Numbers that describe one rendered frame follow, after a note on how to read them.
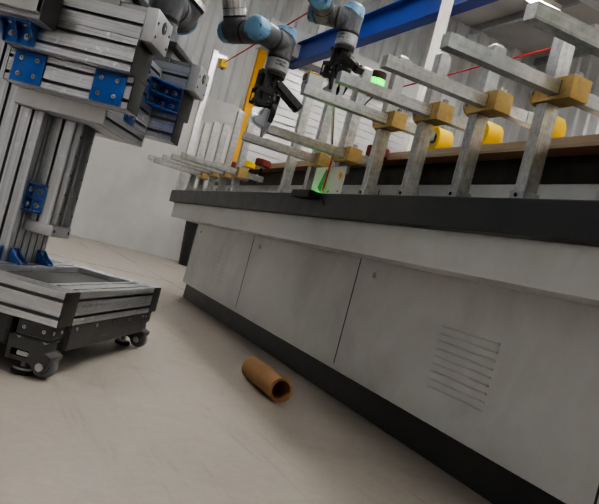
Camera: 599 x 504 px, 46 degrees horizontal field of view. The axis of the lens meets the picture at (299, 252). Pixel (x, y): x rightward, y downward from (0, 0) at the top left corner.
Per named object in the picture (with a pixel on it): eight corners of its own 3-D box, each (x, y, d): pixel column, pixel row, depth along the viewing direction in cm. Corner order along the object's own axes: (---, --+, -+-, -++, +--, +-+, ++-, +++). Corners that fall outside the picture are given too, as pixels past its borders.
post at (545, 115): (513, 233, 152) (569, 18, 152) (502, 232, 155) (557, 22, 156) (525, 237, 153) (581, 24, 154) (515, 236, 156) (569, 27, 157)
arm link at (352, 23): (344, 6, 252) (367, 11, 251) (335, 35, 252) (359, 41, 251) (342, -3, 244) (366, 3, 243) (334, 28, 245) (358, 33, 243)
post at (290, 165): (279, 193, 291) (307, 88, 291) (275, 193, 295) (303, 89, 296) (289, 196, 293) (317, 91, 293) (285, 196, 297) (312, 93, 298)
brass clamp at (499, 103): (491, 108, 168) (496, 88, 168) (458, 113, 180) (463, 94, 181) (511, 116, 170) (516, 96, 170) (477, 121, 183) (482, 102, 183)
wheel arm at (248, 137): (242, 141, 253) (246, 130, 253) (240, 142, 256) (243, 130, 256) (348, 175, 269) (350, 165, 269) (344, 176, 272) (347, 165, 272)
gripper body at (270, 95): (247, 104, 232) (257, 69, 232) (270, 113, 235) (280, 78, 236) (254, 102, 225) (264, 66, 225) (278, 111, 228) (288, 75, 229)
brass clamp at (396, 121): (389, 125, 214) (393, 109, 214) (368, 128, 227) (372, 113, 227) (406, 131, 217) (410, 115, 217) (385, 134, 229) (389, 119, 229)
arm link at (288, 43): (270, 22, 230) (286, 33, 237) (260, 54, 230) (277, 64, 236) (288, 22, 225) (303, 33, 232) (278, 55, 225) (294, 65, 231)
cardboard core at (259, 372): (273, 376, 222) (244, 355, 250) (266, 400, 222) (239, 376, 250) (295, 380, 225) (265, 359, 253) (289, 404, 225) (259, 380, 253)
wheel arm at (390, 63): (386, 66, 160) (390, 51, 160) (378, 68, 164) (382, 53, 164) (552, 133, 179) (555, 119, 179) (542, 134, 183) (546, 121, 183)
